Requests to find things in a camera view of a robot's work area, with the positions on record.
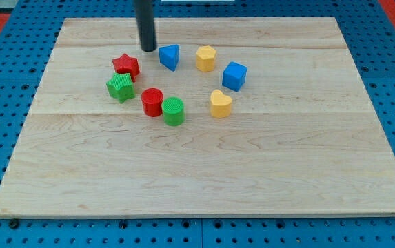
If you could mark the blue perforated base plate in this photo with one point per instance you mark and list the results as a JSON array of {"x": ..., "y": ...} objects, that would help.
[{"x": 25, "y": 46}]

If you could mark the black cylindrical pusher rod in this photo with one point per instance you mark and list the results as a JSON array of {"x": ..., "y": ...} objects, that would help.
[{"x": 145, "y": 23}]

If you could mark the blue cube block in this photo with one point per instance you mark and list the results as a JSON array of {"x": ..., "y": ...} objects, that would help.
[{"x": 234, "y": 76}]

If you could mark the blue triangular prism block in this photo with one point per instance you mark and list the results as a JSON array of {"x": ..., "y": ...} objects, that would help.
[{"x": 169, "y": 56}]

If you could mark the yellow hexagon block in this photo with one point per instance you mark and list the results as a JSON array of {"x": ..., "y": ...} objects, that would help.
[{"x": 205, "y": 58}]

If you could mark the red star block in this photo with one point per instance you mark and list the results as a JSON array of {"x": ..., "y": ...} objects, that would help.
[{"x": 126, "y": 64}]

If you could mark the yellow heart block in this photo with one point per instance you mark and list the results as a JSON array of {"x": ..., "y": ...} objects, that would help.
[{"x": 220, "y": 104}]

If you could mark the red cylinder block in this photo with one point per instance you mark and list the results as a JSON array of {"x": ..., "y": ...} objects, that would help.
[{"x": 152, "y": 99}]

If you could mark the green star block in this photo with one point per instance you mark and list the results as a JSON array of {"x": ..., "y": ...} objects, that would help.
[{"x": 121, "y": 87}]

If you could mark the green cylinder block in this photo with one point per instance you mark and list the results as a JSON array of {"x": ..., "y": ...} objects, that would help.
[{"x": 173, "y": 111}]

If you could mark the light wooden board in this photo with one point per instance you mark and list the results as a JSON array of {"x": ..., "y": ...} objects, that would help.
[{"x": 302, "y": 141}]

